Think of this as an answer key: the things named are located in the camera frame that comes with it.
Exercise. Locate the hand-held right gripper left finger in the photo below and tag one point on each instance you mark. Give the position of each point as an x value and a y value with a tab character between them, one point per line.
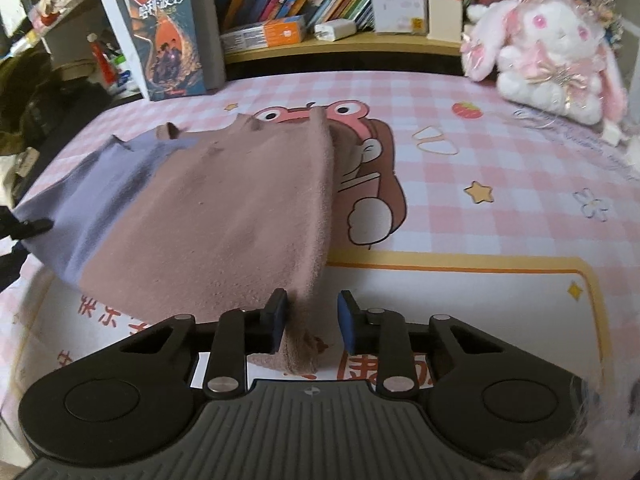
276	320

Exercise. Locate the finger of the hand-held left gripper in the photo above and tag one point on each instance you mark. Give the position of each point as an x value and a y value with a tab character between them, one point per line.
15	225

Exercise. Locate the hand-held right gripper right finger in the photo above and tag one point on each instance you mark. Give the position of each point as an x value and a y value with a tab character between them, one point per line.
347	322

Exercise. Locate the brown and purple sweater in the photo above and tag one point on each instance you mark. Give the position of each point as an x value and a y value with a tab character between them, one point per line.
225	220

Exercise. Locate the dark green bag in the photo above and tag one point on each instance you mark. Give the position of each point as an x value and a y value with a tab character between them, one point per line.
45	100

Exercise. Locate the pink checked desk mat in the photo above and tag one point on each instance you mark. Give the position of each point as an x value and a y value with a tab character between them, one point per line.
475	210

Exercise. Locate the tan rubber band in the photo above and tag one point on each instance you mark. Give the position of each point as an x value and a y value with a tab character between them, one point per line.
416	134
422	147

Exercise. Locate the dragon cover book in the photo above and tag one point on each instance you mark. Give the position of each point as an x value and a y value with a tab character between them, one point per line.
167	45

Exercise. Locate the white wooden bookshelf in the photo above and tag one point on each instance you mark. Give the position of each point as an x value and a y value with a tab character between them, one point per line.
107	5

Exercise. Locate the pale blurry fluff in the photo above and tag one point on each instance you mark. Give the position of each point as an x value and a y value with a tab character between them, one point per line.
600	440

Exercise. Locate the orange and white carton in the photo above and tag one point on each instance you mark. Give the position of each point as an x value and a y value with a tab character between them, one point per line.
265	34

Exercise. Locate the white power adapter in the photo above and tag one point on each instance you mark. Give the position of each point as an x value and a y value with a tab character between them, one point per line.
335	31

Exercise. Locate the white card box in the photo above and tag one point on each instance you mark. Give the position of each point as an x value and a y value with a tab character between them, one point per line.
400	12

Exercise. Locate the cream box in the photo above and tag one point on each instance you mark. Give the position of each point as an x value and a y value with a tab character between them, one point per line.
445	19

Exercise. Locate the small white charger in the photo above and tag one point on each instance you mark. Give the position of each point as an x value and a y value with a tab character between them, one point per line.
612	134

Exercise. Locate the white pink plush bunny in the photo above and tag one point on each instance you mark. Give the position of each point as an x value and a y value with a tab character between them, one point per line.
545	55

